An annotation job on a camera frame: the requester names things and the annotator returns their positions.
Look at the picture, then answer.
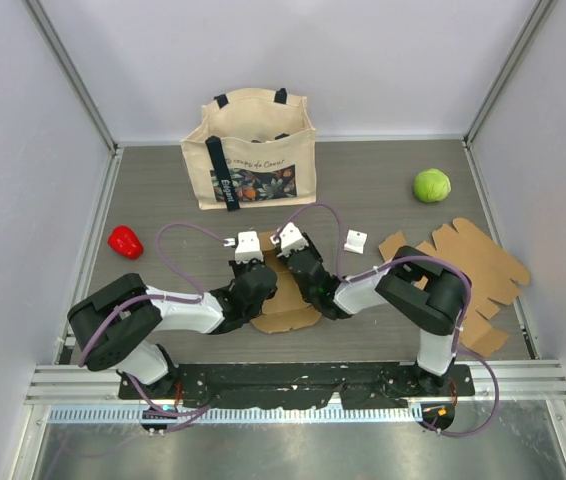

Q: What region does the red bell pepper toy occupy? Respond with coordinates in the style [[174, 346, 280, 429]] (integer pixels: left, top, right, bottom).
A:
[[107, 225, 144, 260]]

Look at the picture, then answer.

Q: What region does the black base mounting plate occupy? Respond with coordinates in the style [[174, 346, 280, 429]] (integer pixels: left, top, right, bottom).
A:
[[118, 362, 475, 410]]

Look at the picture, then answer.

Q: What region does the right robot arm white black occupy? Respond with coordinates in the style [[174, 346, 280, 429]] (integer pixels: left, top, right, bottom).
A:
[[272, 231, 472, 395]]

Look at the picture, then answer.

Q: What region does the beige canvas tote bag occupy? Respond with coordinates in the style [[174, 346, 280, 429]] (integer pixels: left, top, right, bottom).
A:
[[180, 88, 317, 211]]

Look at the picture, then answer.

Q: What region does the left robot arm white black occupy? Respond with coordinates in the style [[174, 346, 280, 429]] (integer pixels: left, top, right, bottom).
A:
[[67, 260, 277, 399]]

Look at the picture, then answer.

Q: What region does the spare brown cardboard box blank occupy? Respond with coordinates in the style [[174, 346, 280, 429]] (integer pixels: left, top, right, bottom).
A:
[[377, 216, 532, 359]]

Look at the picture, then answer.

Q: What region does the green cabbage ball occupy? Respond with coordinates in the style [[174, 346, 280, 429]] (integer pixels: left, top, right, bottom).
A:
[[412, 168, 452, 203]]

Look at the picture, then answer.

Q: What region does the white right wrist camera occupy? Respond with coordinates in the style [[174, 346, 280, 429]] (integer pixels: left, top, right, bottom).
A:
[[270, 221, 309, 257]]

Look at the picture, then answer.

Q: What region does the slotted cable duct strip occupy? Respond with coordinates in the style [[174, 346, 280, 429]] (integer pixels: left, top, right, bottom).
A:
[[47, 404, 422, 425]]

